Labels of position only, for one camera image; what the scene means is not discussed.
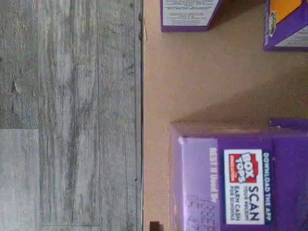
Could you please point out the purple Annie's box brown patch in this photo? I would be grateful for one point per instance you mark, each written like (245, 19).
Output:
(240, 187)
(288, 122)

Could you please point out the brown particle shelf board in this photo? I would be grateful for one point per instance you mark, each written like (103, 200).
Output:
(216, 79)

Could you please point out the purple box white label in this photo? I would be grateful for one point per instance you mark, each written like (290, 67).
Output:
(185, 14)

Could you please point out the purple Annie's box yellow patch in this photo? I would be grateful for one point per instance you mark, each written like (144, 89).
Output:
(288, 29)

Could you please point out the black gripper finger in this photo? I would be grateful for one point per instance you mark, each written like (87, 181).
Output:
(154, 226)

